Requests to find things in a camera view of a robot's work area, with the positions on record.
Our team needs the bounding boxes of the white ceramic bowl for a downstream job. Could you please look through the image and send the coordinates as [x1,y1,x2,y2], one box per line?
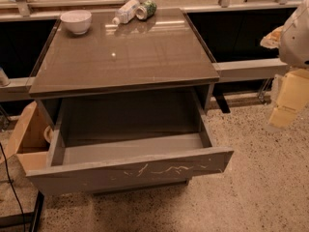
[60,10,92,35]

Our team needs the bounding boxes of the metal window railing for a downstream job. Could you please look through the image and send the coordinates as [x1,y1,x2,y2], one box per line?
[0,0,309,103]

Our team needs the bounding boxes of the grey drawer cabinet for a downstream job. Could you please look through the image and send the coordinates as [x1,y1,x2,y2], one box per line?
[30,9,218,128]

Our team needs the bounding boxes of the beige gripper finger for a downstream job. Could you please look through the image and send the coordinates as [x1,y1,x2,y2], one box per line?
[276,69,309,112]
[268,107,296,129]

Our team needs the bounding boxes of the open cardboard box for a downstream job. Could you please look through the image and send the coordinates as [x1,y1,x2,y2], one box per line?
[5,101,53,172]

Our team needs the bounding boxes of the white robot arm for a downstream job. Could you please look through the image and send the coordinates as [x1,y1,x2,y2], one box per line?
[260,0,309,131]

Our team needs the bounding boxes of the grey top drawer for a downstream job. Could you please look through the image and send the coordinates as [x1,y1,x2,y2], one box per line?
[27,89,233,195]

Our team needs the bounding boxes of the clear plastic water bottle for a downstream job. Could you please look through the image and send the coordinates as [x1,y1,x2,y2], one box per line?
[112,0,140,25]

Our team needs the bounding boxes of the green drink can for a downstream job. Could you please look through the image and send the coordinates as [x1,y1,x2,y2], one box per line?
[136,0,156,20]

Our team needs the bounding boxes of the black cable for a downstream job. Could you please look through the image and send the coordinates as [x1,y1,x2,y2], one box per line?
[0,142,27,232]

